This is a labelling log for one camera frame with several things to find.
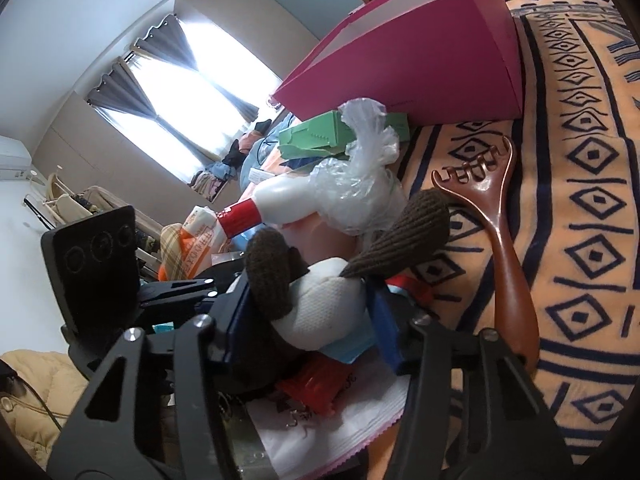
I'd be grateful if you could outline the white medicine box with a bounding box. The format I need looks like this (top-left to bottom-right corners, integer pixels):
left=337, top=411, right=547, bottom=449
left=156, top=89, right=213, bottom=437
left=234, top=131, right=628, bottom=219
left=247, top=166, right=286, bottom=188

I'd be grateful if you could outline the white air conditioner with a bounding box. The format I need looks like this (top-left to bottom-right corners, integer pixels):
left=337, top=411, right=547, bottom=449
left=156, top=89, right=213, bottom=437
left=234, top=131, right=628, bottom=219
left=0, top=135, right=32, bottom=181

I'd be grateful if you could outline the clear plastic bag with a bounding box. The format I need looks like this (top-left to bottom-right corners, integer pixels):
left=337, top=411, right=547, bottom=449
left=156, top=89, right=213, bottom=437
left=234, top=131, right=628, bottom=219
left=307, top=99, right=408, bottom=236

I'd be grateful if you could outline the white brown dog plush toy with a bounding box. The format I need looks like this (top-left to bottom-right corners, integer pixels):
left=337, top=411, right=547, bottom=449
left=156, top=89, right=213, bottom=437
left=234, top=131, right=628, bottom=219
left=220, top=187, right=451, bottom=401

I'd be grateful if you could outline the beige puffer jacket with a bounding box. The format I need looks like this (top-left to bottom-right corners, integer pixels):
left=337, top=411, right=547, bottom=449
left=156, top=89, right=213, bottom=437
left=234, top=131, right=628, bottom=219
left=0, top=350, right=88, bottom=461

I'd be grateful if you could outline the white bottle with red cap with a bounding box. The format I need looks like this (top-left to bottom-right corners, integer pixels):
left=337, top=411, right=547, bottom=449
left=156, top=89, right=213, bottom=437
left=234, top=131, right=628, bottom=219
left=216, top=177, right=326, bottom=238

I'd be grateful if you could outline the orange packet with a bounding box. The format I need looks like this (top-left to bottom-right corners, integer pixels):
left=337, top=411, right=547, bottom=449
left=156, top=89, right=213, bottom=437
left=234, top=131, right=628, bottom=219
left=159, top=205, right=231, bottom=281

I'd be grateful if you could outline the black cable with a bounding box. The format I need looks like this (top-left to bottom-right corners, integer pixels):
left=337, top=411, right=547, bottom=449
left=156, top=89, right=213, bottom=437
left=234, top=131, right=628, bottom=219
left=0, top=360, right=66, bottom=431

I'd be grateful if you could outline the folding drying rack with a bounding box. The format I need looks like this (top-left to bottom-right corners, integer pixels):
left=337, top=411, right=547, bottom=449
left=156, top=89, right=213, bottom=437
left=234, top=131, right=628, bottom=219
left=22, top=165, right=166, bottom=271

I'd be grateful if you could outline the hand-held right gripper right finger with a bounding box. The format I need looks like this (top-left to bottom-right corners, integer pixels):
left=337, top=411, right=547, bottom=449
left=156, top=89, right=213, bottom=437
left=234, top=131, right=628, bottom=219
left=367, top=285, right=576, bottom=480

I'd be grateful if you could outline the orange patterned blanket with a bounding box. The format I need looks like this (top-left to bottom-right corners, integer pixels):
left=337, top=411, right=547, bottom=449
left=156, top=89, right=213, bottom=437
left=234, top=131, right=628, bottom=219
left=370, top=0, right=640, bottom=466

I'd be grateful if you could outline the red plastic item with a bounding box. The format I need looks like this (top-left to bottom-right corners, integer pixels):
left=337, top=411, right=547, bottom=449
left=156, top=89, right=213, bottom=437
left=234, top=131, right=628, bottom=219
left=274, top=360, right=346, bottom=418

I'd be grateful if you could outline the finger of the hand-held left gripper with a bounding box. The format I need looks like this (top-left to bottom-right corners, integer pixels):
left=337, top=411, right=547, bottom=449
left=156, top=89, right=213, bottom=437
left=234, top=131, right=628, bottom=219
left=136, top=279, right=221, bottom=313

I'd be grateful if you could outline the grey curtain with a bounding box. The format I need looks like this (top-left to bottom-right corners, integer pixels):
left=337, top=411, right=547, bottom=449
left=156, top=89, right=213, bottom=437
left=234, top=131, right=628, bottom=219
left=85, top=60, right=206, bottom=161
left=135, top=12, right=261, bottom=121

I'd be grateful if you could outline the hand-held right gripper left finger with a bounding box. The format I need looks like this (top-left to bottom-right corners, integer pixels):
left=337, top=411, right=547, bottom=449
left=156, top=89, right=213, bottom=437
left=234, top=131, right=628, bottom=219
left=47, top=272, right=281, bottom=480

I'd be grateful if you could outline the green cardboard box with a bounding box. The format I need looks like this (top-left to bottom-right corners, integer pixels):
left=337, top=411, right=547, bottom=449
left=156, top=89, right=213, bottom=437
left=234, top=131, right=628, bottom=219
left=278, top=110, right=411, bottom=162

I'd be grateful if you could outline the white packet with pink edge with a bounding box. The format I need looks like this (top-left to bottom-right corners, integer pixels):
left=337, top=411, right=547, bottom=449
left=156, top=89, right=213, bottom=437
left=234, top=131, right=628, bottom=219
left=247, top=370, right=413, bottom=468

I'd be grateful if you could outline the pink cardboard box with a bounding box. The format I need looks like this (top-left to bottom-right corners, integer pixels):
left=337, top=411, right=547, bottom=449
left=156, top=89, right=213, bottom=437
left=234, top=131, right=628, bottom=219
left=271, top=0, right=525, bottom=125

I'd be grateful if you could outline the light blue packet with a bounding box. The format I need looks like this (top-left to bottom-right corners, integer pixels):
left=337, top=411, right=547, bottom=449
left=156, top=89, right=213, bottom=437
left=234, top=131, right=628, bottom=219
left=320, top=332, right=377, bottom=365

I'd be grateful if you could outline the pile of mixed clothes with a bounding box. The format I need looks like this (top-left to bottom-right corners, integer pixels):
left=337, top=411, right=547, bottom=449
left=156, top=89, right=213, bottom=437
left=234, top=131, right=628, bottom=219
left=190, top=120, right=273, bottom=196

